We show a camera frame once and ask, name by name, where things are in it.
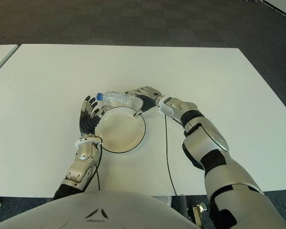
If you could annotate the grey robot torso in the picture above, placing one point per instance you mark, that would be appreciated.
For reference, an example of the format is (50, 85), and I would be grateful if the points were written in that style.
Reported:
(97, 210)

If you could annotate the dark grey table leg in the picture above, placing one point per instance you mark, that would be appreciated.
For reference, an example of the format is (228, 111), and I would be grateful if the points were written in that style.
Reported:
(180, 204)

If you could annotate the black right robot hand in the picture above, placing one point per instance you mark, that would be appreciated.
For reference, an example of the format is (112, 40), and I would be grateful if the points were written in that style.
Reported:
(147, 99)

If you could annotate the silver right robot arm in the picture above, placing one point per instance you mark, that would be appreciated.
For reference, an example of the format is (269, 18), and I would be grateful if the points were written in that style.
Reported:
(205, 148)

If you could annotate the clear blue-capped water bottle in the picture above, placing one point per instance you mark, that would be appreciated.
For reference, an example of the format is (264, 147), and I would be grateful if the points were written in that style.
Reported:
(116, 98)

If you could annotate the white black-rimmed plate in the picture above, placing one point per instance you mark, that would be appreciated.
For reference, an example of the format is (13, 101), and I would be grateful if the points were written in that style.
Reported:
(121, 130)

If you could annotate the white board panel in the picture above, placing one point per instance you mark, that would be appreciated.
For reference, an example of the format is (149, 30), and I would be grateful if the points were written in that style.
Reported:
(283, 8)

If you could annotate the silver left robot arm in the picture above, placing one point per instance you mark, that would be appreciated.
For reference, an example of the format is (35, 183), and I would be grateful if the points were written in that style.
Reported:
(83, 162)

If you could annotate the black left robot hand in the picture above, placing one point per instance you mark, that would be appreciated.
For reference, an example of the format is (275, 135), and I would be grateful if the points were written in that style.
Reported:
(88, 121)

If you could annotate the black yellow metal bracket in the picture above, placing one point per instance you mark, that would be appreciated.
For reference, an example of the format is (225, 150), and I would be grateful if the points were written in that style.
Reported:
(197, 212)

